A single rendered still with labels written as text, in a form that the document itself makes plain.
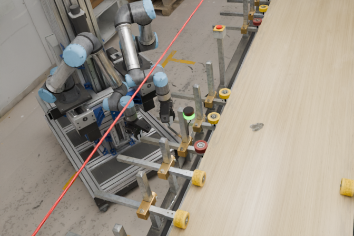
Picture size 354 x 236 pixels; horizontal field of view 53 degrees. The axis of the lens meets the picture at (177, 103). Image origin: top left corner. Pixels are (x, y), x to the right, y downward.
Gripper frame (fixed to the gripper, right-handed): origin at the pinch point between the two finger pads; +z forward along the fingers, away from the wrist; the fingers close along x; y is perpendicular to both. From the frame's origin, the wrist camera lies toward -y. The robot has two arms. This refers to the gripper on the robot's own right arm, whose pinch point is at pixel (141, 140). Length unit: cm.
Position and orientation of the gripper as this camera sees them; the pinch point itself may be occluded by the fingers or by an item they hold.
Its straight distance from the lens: 230.7
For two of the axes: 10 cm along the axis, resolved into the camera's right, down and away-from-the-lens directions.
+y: -9.2, -1.5, 3.7
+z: 1.4, 7.5, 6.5
